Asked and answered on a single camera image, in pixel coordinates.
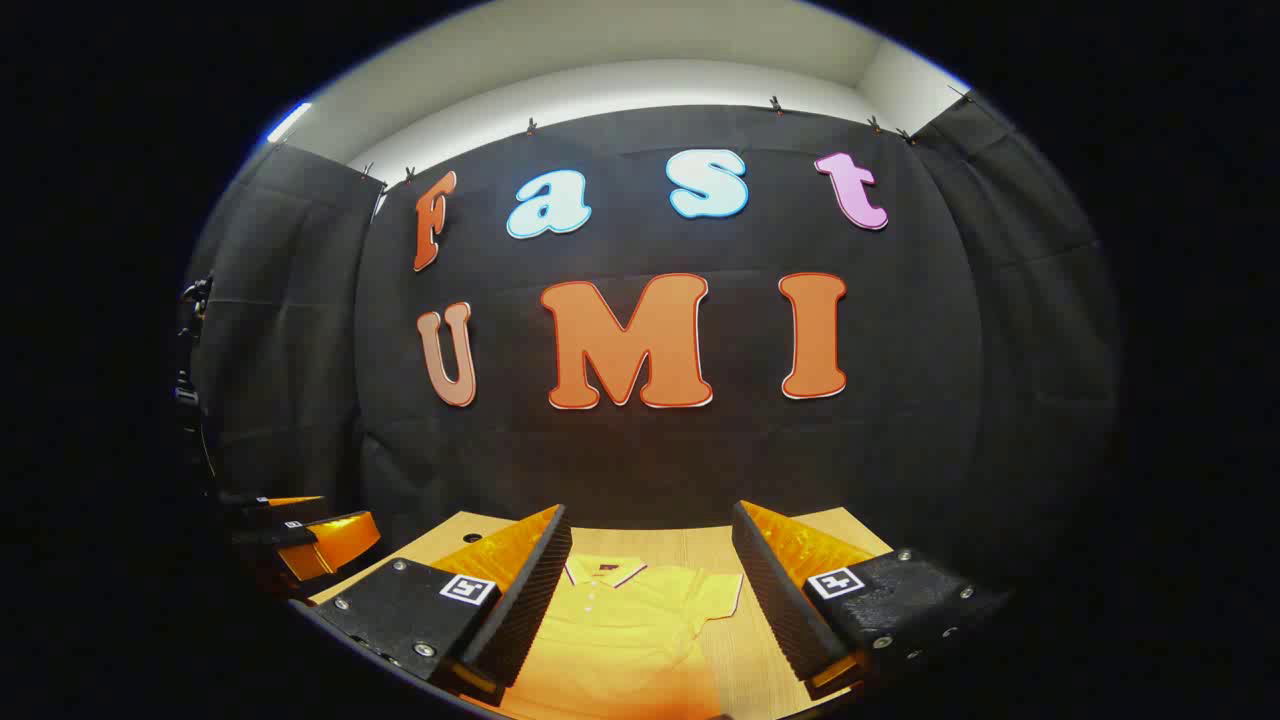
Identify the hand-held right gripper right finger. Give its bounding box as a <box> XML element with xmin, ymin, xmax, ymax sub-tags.
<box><xmin>732</xmin><ymin>499</ymin><xmax>1013</xmax><ymax>698</ymax></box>

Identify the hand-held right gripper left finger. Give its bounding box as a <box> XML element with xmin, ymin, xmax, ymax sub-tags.
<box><xmin>310</xmin><ymin>503</ymin><xmax>574</xmax><ymax>701</ymax></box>

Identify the orange T-shirt with striped collar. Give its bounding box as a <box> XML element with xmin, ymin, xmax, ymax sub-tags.
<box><xmin>500</xmin><ymin>553</ymin><xmax>746</xmax><ymax>720</ymax></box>

